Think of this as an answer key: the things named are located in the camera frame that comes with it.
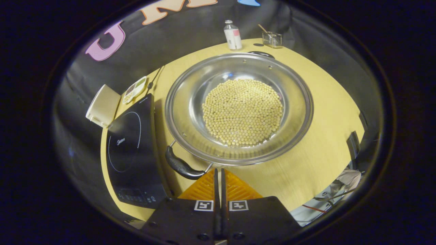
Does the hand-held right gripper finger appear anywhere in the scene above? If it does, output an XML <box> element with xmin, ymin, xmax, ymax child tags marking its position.
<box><xmin>141</xmin><ymin>168</ymin><xmax>221</xmax><ymax>245</ymax></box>
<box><xmin>221</xmin><ymin>168</ymin><xmax>302</xmax><ymax>245</ymax></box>

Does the pile of yellow soybeans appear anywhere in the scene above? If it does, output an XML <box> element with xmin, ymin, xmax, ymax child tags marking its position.
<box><xmin>202</xmin><ymin>79</ymin><xmax>284</xmax><ymax>147</ymax></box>

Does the steel pot with black handles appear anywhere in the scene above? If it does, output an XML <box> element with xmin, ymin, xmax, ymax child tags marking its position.
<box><xmin>165</xmin><ymin>51</ymin><xmax>314</xmax><ymax>180</ymax></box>

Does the black induction cooktop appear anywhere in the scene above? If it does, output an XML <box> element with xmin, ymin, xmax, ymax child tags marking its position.
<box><xmin>106</xmin><ymin>94</ymin><xmax>171</xmax><ymax>209</ymax></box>

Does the grey crumpled cloth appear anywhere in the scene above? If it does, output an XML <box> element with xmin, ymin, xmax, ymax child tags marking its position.
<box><xmin>330</xmin><ymin>168</ymin><xmax>362</xmax><ymax>198</ymax></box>

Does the white divided dish with grains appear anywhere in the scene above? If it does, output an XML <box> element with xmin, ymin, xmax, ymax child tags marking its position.
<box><xmin>122</xmin><ymin>76</ymin><xmax>147</xmax><ymax>104</ymax></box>

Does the white toaster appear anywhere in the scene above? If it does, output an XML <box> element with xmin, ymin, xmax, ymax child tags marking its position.
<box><xmin>85</xmin><ymin>84</ymin><xmax>121</xmax><ymax>128</ymax></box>

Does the white plastic bottle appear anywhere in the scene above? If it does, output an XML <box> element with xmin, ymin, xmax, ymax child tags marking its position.
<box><xmin>223</xmin><ymin>20</ymin><xmax>243</xmax><ymax>51</ymax></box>

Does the red cable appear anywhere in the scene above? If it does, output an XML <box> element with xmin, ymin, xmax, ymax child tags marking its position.
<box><xmin>301</xmin><ymin>204</ymin><xmax>328</xmax><ymax>214</ymax></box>

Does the black power cable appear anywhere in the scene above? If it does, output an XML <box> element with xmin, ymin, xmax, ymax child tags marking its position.
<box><xmin>146</xmin><ymin>65</ymin><xmax>165</xmax><ymax>92</ymax></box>

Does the wire mesh holder with stick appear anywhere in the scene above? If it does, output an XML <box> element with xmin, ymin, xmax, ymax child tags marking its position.
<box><xmin>258</xmin><ymin>24</ymin><xmax>283</xmax><ymax>48</ymax></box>

